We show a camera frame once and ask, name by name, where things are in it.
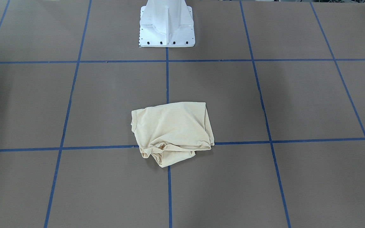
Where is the cream long-sleeve printed shirt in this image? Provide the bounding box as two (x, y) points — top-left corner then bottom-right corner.
(131, 102), (215, 168)

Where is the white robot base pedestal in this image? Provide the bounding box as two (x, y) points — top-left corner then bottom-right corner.
(139, 0), (195, 48)

